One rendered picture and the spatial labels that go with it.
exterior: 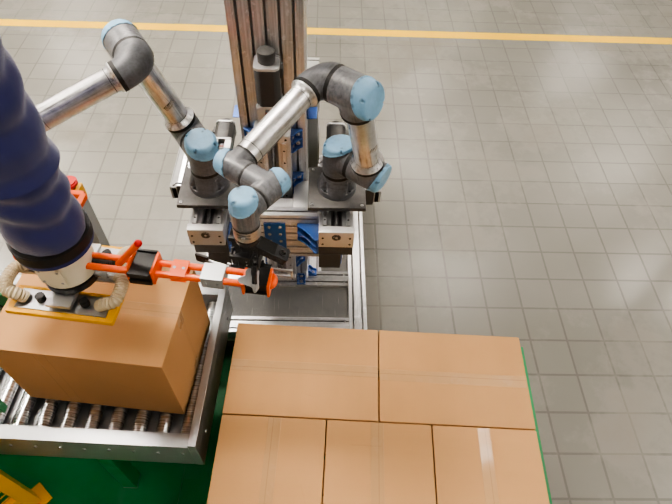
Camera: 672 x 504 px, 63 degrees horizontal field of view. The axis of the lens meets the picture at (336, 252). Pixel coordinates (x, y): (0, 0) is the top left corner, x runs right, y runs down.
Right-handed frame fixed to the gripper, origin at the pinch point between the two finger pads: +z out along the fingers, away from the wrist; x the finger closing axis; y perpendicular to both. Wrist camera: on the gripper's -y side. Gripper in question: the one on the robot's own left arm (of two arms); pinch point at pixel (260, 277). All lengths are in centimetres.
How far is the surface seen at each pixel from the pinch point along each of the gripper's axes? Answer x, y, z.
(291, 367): -5, -6, 68
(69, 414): 27, 72, 67
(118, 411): 23, 55, 67
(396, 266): -103, -49, 122
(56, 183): 1, 51, -32
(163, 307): -1.2, 36.5, 27.3
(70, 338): 15, 63, 27
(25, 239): 12, 59, -21
